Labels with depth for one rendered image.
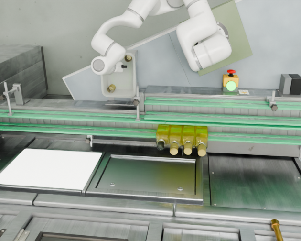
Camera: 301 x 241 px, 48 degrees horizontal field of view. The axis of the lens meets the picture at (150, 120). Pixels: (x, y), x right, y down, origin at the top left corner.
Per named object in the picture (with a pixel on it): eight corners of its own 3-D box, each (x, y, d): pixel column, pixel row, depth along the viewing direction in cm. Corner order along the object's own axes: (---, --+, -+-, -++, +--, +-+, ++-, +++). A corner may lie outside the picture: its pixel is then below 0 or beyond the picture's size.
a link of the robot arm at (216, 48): (231, 49, 140) (236, 57, 126) (201, 62, 144) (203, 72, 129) (222, 27, 137) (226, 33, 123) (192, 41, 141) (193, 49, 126)
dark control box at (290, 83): (278, 89, 167) (282, 94, 159) (281, 73, 164) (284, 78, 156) (295, 89, 166) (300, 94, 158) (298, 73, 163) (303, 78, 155)
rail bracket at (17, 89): (22, 103, 184) (0, 118, 164) (17, 72, 177) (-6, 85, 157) (30, 103, 183) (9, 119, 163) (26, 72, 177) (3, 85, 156)
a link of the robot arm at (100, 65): (106, 36, 133) (125, 49, 133) (112, 38, 143) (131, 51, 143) (86, 68, 136) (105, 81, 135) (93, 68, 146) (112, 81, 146)
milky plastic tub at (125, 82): (106, 91, 178) (102, 96, 171) (103, 49, 170) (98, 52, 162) (138, 92, 176) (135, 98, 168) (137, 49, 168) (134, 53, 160)
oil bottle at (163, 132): (159, 127, 169) (155, 147, 149) (159, 117, 167) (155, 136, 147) (171, 128, 168) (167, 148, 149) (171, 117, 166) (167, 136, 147)
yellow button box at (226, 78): (221, 87, 170) (222, 92, 163) (222, 72, 167) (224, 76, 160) (236, 87, 169) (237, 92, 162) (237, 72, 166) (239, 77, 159)
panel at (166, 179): (24, 151, 173) (-14, 190, 142) (23, 146, 172) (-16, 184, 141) (202, 162, 162) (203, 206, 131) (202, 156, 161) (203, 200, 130)
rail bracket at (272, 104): (263, 100, 157) (269, 111, 145) (265, 85, 154) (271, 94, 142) (272, 100, 157) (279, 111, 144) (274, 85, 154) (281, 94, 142)
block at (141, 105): (139, 106, 173) (137, 111, 166) (138, 88, 169) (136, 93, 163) (146, 106, 172) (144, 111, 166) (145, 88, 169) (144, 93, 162)
